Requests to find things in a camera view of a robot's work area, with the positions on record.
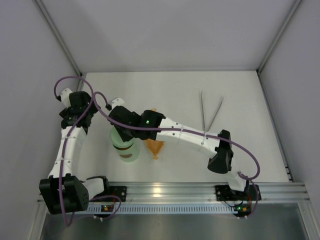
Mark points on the green lid with handle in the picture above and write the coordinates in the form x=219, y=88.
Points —
x=117, y=140

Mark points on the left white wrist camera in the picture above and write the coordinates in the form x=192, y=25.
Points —
x=64, y=97

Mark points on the orange boat-shaped tray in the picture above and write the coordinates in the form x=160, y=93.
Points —
x=155, y=147

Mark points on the grey slotted cable duct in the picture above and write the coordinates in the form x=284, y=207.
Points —
x=145, y=209

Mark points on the left aluminium frame post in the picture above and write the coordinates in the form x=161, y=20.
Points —
x=57, y=35

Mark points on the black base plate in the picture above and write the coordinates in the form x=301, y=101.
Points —
x=225, y=193
x=118, y=193

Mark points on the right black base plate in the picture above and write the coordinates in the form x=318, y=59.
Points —
x=225, y=193

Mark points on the right aluminium frame post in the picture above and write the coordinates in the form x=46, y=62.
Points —
x=279, y=34

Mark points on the aluminium frame post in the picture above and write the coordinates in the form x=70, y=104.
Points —
x=279, y=34
x=57, y=35

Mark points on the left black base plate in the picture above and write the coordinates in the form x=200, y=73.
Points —
x=118, y=193

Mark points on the controller board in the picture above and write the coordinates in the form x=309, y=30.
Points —
x=242, y=211
x=107, y=212

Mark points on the green cup container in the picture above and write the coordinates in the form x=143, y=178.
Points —
x=128, y=151

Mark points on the right controller board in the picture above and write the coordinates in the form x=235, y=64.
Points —
x=242, y=211

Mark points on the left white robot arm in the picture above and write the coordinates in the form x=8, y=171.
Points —
x=62, y=191

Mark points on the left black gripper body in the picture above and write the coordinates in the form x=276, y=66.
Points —
x=69, y=118

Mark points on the metal tongs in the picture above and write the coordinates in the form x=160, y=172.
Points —
x=207, y=123

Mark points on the left controller board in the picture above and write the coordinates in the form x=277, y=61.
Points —
x=107, y=212

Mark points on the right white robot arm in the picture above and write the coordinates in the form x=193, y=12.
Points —
x=152, y=125

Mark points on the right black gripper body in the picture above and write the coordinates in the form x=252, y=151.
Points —
x=122, y=132

